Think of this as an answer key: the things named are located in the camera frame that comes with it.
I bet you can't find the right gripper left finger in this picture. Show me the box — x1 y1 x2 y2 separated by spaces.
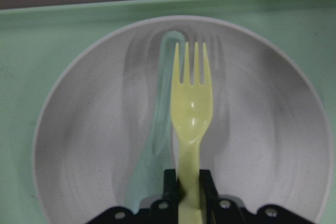
162 169 180 205

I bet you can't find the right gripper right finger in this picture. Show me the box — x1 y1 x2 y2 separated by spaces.
199 169 218 206

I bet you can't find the white round plate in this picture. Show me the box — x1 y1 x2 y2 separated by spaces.
33 16 333 223

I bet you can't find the yellow plastic fork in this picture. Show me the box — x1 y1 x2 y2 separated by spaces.
170 43 213 223

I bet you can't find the teal plastic spoon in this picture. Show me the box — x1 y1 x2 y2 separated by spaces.
124 30 185 214

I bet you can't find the light green plastic tray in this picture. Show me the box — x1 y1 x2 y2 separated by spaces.
1 0 335 223

